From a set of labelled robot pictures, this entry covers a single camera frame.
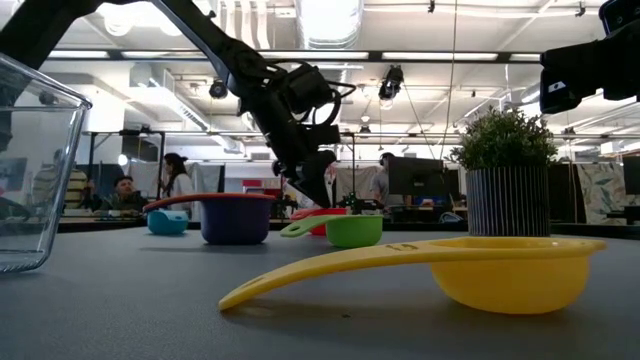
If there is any grey hanging sheet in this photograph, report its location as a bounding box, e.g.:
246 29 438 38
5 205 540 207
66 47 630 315
335 167 380 201

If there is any black computer monitor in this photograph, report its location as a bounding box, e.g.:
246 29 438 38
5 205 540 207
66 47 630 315
622 155 640 196
387 157 446 207

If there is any black metal frame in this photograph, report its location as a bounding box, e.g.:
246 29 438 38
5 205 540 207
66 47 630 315
87 129 167 201
339 130 357 201

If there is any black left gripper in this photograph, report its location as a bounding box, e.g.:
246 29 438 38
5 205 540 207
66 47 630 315
237 62 344 210

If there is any white hanging sheet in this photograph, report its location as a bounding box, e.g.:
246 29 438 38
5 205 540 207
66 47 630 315
190 163 224 196

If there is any clear glass container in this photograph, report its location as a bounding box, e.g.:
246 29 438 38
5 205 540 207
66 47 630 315
0 52 94 274

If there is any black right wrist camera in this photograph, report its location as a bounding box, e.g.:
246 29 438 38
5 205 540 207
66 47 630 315
598 0 640 36

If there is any silver ceiling duct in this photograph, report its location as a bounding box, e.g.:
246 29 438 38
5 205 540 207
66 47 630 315
294 0 365 66

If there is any green plant in ribbed pot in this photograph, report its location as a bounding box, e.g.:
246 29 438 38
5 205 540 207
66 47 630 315
446 105 560 238

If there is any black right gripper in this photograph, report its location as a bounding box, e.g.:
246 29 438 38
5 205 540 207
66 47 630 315
538 19 640 115

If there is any red measuring cup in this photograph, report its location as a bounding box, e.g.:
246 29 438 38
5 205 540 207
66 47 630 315
291 207 349 237

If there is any purple measuring cup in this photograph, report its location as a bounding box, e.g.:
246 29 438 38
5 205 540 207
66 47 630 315
199 198 276 246

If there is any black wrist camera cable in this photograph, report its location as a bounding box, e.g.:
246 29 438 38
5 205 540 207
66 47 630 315
269 58 358 129

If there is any person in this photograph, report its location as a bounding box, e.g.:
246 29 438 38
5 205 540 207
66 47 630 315
162 152 197 214
82 174 150 212
371 151 397 207
32 148 90 214

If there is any black hanging camera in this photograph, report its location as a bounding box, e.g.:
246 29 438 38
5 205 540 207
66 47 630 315
377 64 405 101
208 78 230 100

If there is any thin hanging cable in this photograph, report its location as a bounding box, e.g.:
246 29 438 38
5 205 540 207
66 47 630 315
438 0 459 161

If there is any black overhead light bar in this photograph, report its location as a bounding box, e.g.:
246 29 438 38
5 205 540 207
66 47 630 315
47 48 544 64

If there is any salmon orange measuring cup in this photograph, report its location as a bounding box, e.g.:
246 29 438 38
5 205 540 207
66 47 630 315
143 192 277 214

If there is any red shelf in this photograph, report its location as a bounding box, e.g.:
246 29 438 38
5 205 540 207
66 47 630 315
242 178 281 199

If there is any blue measuring cup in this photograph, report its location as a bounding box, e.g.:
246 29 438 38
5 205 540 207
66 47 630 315
146 209 190 236

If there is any yellow measuring cup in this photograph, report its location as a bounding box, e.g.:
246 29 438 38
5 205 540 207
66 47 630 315
218 236 607 316

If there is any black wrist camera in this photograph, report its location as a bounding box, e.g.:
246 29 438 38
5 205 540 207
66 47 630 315
285 63 337 115
598 0 640 36

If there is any leaf patterned curtain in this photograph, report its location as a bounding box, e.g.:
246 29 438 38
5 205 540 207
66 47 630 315
577 162 626 225

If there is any green measuring cup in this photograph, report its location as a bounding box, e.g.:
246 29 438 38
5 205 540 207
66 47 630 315
279 214 385 250

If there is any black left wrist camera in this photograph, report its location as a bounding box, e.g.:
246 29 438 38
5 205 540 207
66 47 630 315
285 63 337 115

